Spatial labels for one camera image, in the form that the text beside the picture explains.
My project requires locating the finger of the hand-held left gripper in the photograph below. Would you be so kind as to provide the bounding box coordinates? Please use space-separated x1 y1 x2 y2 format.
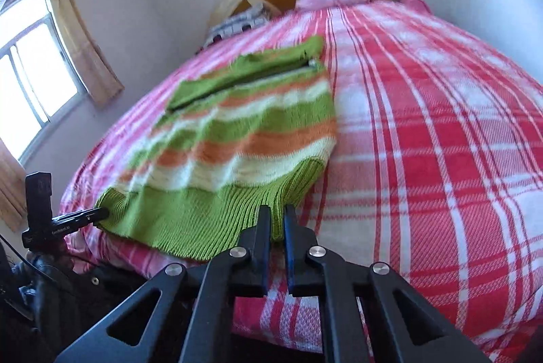
82 207 110 225

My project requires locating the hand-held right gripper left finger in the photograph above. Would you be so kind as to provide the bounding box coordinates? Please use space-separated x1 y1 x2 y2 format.
55 204 273 363

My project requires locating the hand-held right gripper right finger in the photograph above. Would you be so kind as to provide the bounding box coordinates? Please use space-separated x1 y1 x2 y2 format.
284 203 493 363

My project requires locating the green orange striped sweater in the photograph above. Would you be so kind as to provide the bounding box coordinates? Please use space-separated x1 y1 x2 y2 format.
95 34 339 262

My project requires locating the large sliding window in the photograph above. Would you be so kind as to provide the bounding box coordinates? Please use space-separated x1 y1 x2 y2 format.
0 0 88 162

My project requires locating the bed with red plaid sheet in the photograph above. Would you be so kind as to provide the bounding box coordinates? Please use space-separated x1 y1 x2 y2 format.
59 0 543 363

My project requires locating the white blue patterned pillow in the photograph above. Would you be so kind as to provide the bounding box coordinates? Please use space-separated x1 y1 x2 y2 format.
203 4 274 49

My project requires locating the pink cloth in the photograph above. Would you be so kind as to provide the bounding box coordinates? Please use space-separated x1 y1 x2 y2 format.
398 0 434 15

